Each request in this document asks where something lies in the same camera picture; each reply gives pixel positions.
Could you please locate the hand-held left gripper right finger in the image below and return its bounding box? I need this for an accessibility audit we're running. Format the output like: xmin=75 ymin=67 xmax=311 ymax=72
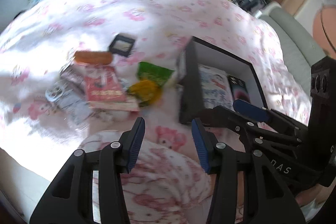
xmin=191 ymin=119 xmax=306 ymax=224

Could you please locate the red snack packet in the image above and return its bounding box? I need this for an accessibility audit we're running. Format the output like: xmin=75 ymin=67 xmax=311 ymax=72
xmin=83 ymin=64 xmax=140 ymax=112

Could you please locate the dotted cartoon print plastic bag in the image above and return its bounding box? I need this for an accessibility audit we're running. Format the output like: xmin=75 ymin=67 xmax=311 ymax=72
xmin=198 ymin=63 xmax=234 ymax=110

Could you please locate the pink cartoon printed blanket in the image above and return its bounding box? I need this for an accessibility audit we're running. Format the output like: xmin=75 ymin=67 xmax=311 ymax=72
xmin=0 ymin=0 xmax=311 ymax=161

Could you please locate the silver foil packet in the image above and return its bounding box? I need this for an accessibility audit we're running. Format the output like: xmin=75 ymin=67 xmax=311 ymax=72
xmin=60 ymin=66 xmax=88 ymax=90

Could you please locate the small black frame case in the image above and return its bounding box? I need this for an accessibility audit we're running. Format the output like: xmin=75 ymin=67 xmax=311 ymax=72
xmin=109 ymin=33 xmax=136 ymax=58

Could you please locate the dark rainbow print packet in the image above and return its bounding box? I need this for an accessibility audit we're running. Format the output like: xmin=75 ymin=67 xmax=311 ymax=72
xmin=226 ymin=74 xmax=253 ymax=106

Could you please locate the black storage box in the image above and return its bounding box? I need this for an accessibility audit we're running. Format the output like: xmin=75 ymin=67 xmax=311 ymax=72
xmin=179 ymin=36 xmax=269 ymax=125

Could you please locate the green snack packet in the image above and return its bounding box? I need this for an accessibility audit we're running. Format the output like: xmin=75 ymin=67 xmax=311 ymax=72
xmin=137 ymin=62 xmax=175 ymax=88

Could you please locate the grey sofa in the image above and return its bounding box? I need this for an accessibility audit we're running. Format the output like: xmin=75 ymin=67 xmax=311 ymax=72
xmin=259 ymin=2 xmax=326 ymax=80

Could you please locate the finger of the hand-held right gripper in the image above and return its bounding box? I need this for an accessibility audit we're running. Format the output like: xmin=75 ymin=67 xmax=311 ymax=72
xmin=201 ymin=105 xmax=302 ymax=151
xmin=233 ymin=99 xmax=311 ymax=135

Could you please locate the orange snack packet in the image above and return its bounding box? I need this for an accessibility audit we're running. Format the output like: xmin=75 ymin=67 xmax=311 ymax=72
xmin=73 ymin=50 xmax=114 ymax=65

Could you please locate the yellow snack packet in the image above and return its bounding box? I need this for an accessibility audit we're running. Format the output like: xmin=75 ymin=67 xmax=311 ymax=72
xmin=128 ymin=79 xmax=163 ymax=107

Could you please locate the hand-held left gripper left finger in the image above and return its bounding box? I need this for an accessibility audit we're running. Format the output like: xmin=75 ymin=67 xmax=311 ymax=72
xmin=29 ymin=117 xmax=146 ymax=224

